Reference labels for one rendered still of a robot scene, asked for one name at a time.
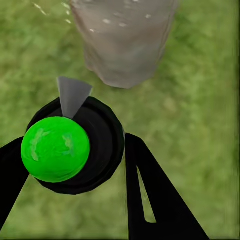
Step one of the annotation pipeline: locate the pesticide atomizer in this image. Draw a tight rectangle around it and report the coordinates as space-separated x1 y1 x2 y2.
21 76 126 195

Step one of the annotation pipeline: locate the tree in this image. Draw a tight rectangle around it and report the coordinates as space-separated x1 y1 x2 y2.
66 0 180 89

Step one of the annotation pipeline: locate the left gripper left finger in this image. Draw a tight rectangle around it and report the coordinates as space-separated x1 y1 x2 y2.
0 136 30 231

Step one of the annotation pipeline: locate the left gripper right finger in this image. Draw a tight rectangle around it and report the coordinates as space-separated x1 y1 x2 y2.
124 133 210 240

